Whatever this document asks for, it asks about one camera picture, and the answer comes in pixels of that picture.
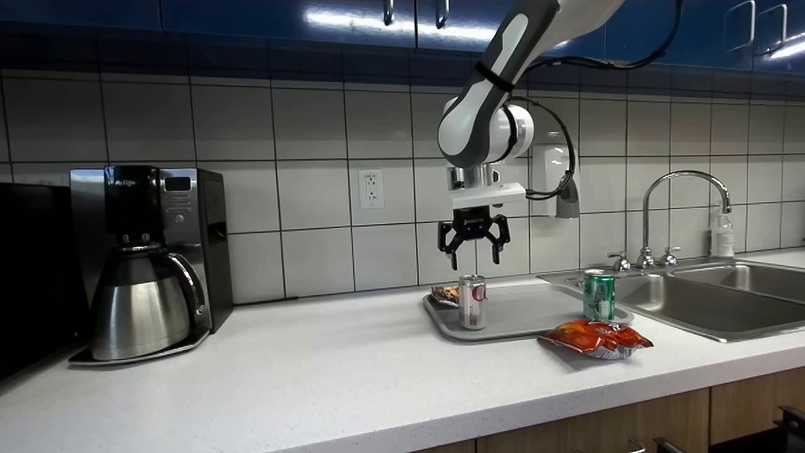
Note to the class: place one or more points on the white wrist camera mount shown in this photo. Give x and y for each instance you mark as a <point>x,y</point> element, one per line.
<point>481,187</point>

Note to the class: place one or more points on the yellow orange snack bag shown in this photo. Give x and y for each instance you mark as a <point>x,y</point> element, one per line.
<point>447,295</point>

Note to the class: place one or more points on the black coffee maker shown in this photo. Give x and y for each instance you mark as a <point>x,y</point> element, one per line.
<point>183,211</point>

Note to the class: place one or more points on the blue upper cabinets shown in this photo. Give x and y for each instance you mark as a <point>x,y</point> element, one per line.
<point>688,43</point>

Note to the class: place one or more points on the steel coffee carafe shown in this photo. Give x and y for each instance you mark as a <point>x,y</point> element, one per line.
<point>147,303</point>

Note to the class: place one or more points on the red orange chip bag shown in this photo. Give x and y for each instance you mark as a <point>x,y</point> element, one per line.
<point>598,340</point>

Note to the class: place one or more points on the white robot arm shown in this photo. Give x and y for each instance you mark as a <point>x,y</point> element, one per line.
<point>481,126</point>

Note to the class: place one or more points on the clear soap bottle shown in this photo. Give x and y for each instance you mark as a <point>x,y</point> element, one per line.
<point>722,235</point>

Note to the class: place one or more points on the white wall soap dispenser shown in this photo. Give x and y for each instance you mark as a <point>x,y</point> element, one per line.
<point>552,182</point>

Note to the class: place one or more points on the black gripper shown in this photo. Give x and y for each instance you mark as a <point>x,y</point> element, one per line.
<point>472,225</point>

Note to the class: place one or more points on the grey plastic tray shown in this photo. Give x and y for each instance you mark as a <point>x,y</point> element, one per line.
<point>511,311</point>

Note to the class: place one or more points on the wooden lower cabinets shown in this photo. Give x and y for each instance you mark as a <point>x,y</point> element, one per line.
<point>747,416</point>

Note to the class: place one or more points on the stainless steel double sink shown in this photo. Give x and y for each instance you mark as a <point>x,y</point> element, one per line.
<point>717,301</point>

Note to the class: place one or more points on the green soda can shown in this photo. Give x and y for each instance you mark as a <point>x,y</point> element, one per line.
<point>599,292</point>

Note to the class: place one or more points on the silver red coke can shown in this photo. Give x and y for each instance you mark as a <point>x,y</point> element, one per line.
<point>472,301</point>

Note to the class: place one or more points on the white wall outlet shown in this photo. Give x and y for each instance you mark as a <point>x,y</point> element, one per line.
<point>371,191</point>

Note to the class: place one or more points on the black microwave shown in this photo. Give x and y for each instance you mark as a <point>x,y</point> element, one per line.
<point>44,305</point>

